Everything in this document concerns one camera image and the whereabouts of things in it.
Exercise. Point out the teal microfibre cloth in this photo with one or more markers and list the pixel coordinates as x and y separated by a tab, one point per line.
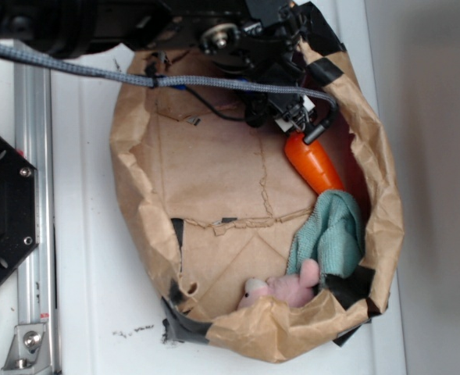
333	236

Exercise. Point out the orange toy carrot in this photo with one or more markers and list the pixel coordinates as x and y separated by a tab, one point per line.
312	163

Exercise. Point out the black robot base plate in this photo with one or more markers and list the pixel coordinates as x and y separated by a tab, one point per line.
18	233

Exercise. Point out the metal corner bracket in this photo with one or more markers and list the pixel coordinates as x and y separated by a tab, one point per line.
29	351

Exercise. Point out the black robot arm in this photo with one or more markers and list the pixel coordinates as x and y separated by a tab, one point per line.
50	34

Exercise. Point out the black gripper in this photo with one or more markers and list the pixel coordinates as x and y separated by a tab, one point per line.
255	42

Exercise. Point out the aluminium extrusion rail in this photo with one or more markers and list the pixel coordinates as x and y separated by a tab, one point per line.
36	275

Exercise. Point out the brown paper bag bin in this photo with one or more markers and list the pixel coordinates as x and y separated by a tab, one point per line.
210	203

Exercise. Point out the pink plush bunny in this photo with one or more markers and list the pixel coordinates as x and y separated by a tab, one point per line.
295	289

